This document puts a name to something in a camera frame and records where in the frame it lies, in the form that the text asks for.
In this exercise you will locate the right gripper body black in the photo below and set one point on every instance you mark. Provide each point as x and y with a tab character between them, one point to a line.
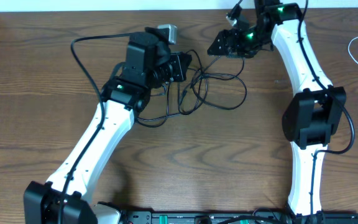
245	43

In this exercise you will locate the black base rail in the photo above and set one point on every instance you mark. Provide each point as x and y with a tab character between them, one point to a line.
216	217

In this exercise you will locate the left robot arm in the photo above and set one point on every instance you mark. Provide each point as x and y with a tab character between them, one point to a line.
66	196

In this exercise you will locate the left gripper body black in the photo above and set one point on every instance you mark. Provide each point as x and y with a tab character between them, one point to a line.
174	70

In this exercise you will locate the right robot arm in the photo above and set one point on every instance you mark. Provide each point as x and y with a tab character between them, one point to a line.
314	113

